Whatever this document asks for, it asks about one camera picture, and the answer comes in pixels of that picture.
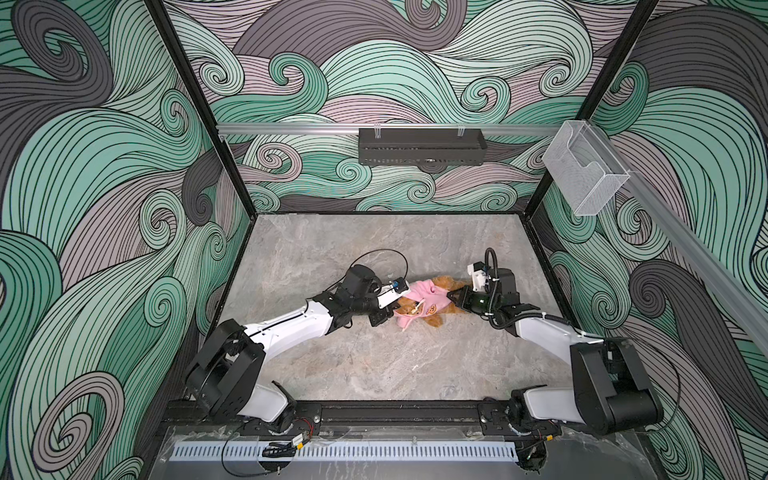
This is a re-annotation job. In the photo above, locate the clear acrylic wall box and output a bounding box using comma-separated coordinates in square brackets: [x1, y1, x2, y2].
[542, 120, 630, 217]

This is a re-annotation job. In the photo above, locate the white slotted cable duct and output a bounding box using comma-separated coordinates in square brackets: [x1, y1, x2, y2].
[169, 440, 518, 463]

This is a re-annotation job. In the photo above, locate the pink teddy hoodie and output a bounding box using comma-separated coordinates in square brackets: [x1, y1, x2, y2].
[394, 277, 458, 331]

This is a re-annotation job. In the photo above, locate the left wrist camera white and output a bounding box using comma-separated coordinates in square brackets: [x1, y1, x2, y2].
[377, 277, 410, 309]

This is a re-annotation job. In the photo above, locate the brown teddy bear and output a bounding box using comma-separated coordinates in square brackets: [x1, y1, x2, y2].
[397, 274, 469, 329]

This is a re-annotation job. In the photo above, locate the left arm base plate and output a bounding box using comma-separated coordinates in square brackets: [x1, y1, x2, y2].
[238, 382, 322, 437]

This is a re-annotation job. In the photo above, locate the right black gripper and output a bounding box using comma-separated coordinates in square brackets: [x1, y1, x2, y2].
[446, 285, 502, 319]

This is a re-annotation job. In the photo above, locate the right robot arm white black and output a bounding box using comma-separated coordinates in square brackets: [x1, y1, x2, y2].
[447, 263, 664, 435]

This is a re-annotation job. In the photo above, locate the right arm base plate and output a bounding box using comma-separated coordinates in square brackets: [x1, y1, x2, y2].
[478, 387, 562, 439]

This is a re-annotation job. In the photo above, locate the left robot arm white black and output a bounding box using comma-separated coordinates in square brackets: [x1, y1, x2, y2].
[184, 264, 409, 430]

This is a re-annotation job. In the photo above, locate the black perforated wall tray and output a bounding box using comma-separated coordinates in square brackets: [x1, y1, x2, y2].
[358, 127, 488, 172]

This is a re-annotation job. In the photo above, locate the back aluminium rail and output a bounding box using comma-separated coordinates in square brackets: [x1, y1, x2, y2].
[217, 122, 562, 138]

